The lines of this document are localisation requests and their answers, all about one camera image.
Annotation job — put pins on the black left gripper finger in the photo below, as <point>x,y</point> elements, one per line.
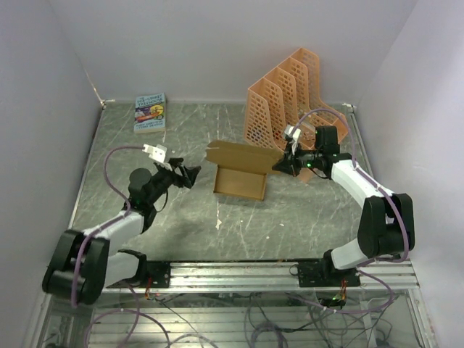
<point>175,162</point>
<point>189,175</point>

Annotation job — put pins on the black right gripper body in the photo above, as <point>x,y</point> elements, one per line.
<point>305,159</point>

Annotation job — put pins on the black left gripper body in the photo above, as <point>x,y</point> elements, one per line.
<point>164,178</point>

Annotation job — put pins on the brown cardboard box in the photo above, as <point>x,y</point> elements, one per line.
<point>242,169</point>

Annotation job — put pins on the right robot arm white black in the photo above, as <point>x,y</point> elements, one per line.
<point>386,229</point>

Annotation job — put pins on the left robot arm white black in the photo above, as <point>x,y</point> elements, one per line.
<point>86,262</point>

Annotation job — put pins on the blue paperback book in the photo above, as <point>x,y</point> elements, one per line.
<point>150,113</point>

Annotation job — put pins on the peach plastic file organizer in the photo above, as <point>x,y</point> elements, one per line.
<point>282,97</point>

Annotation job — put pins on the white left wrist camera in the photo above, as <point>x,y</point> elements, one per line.
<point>158,155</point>

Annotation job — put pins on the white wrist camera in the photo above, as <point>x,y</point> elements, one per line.
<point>292,135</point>
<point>158,155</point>

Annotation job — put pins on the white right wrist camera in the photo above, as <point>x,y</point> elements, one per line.
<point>292,135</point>

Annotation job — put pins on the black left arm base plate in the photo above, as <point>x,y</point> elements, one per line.
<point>159,274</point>

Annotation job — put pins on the aluminium mounting rail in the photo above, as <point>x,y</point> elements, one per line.
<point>190,277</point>

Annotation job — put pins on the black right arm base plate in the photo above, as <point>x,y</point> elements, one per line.
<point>321,273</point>

